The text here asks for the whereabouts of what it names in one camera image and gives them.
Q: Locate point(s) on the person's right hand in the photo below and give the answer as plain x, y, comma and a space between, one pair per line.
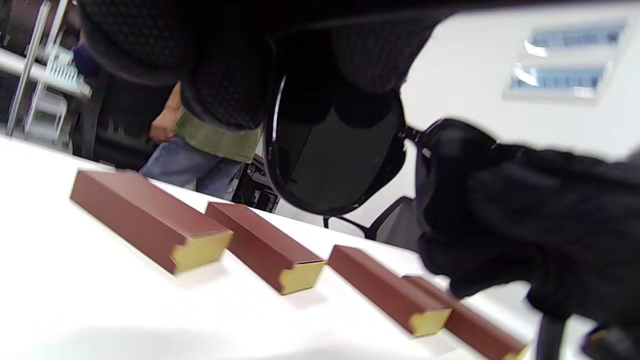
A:
525, 220

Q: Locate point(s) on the small blue white poster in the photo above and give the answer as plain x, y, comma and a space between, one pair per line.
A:
555, 79
575, 37

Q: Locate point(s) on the person's left hand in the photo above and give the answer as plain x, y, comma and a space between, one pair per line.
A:
225, 50

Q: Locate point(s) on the black mesh office chair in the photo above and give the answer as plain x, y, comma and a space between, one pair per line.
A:
120, 120

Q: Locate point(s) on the black computer cart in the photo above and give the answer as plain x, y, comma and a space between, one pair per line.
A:
255, 187

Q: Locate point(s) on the brown sliding storage box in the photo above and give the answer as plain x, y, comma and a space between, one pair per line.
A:
135, 210
475, 327
380, 285
255, 240

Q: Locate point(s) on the black sunglasses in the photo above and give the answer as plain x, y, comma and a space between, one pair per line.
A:
340, 165

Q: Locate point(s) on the white partition board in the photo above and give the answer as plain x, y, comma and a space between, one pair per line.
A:
475, 75

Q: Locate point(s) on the silver aluminium post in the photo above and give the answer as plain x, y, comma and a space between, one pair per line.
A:
30, 60

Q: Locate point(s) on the black armchair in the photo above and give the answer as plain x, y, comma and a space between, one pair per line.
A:
395, 225

